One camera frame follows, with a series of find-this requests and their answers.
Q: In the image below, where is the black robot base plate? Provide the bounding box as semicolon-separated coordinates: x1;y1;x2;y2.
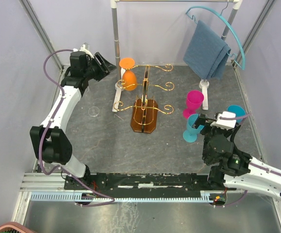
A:
64;172;237;198

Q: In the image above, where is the teal clothes hanger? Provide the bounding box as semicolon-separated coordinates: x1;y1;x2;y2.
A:
185;6;247;71

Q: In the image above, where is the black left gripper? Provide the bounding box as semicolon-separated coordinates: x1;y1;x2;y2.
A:
84;52;117;82

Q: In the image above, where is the white metal clothes rail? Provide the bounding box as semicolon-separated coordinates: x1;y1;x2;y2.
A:
110;0;246;112

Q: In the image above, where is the pink wine glass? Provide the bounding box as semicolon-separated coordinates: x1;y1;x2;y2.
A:
183;90;204;118

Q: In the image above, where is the orange wine glass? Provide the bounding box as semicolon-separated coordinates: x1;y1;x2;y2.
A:
119;57;137;91

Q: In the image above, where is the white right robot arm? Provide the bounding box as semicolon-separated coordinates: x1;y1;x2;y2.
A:
192;111;281;200

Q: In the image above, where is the pink basket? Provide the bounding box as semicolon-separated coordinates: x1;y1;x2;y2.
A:
0;222;32;233

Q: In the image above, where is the clear wine glass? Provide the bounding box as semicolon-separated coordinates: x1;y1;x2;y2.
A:
88;106;100;117

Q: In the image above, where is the blue wine glass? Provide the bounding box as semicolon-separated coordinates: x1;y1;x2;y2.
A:
227;105;246;117
183;114;204;143

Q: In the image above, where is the gold wire wine glass rack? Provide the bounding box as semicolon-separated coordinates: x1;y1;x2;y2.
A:
113;65;174;133

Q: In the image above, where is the light blue cable duct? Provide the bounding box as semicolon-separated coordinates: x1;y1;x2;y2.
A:
30;191;214;203

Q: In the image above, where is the blue folded towel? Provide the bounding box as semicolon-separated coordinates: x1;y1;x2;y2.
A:
183;20;231;80

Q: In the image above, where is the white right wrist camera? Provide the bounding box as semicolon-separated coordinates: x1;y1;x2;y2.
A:
211;111;236;130

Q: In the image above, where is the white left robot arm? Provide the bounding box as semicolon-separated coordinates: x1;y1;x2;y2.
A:
30;49;116;189

